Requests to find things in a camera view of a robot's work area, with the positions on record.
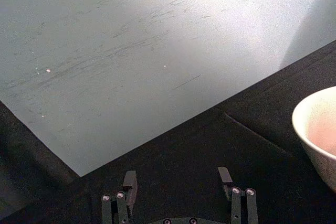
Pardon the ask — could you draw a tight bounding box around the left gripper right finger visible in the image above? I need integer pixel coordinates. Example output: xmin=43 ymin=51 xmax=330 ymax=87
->
xmin=217 ymin=166 xmax=259 ymax=224

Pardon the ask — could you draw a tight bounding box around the black table cloth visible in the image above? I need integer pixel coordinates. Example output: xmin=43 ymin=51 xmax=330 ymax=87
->
xmin=0 ymin=39 xmax=336 ymax=224

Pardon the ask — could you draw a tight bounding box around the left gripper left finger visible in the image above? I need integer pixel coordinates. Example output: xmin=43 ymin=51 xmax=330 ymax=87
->
xmin=101 ymin=170 xmax=139 ymax=224

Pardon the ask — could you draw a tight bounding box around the pale pink bowl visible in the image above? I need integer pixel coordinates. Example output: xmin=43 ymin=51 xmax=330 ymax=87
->
xmin=291 ymin=85 xmax=336 ymax=194

